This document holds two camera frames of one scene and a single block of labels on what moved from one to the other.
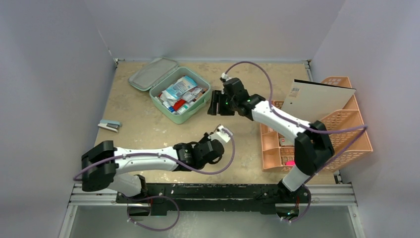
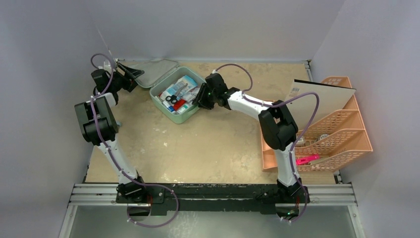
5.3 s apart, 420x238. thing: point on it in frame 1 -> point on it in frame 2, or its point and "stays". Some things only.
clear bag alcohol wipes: x=189 y=96 stays
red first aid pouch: x=178 y=104 stays
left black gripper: x=204 y=138 -> x=130 y=83
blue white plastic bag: x=183 y=84 stays
